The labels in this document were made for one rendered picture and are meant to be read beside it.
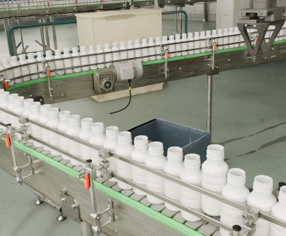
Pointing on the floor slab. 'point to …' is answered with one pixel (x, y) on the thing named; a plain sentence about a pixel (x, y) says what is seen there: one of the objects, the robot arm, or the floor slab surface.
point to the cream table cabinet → (119, 36)
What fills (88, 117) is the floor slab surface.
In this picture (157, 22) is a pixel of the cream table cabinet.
